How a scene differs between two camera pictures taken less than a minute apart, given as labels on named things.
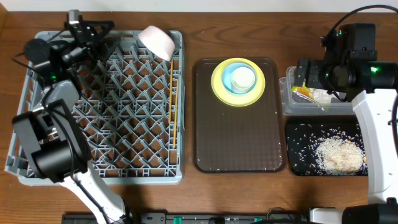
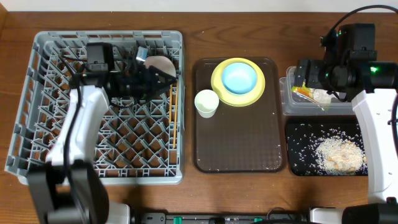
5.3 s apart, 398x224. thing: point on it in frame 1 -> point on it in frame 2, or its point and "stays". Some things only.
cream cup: [242, 79] -> [206, 102]
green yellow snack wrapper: [303, 89] stays
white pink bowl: [157, 42] -> [161, 63]
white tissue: [322, 96] stays
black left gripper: [82, 37] -> [148, 83]
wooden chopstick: [175, 111] stays
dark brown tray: [248, 139] stays
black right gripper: [316, 66] stays
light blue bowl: [226, 76] stays
